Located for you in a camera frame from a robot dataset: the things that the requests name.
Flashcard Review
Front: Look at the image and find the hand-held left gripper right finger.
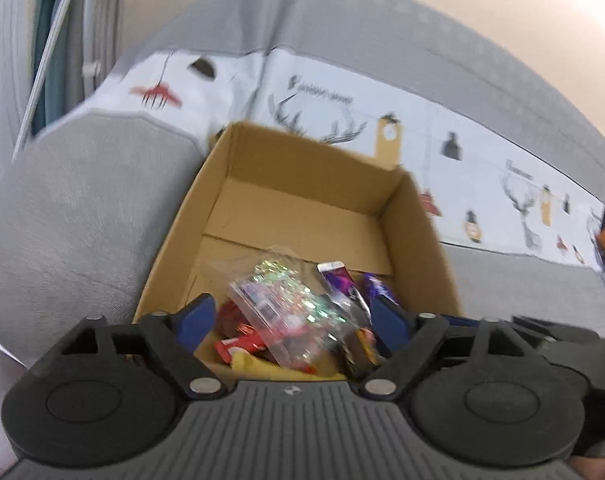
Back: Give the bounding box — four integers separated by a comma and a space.
357, 297, 538, 401

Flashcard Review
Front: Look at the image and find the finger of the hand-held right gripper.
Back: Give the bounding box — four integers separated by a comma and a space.
511, 316, 601, 345
441, 314, 484, 328

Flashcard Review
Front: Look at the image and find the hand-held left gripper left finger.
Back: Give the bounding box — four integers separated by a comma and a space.
57, 294, 233, 402

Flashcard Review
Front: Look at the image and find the purple snack packet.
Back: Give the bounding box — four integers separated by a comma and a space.
317, 261, 374, 327
365, 272, 401, 307

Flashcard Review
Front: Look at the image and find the red candy packet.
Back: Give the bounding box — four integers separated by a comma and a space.
216, 302, 259, 339

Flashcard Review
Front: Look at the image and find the red stick snack packet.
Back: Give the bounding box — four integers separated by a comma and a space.
214, 334, 269, 363

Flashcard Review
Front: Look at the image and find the clear plastic candy bag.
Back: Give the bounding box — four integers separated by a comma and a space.
229, 255, 364, 372

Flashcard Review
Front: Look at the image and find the yellow snack packet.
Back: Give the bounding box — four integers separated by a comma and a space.
231, 352, 347, 382

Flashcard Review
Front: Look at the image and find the cardboard box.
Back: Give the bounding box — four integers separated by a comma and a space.
132, 121, 464, 382

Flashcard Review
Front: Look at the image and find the person's right forearm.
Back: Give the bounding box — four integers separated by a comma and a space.
567, 437, 605, 480

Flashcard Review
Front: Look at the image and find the grey patterned sofa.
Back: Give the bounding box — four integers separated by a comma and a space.
0, 0, 605, 367

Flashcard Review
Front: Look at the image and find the teal curtain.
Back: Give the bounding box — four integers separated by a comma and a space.
30, 0, 83, 133

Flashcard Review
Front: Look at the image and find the braided steamer hose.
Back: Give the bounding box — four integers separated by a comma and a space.
11, 0, 85, 161

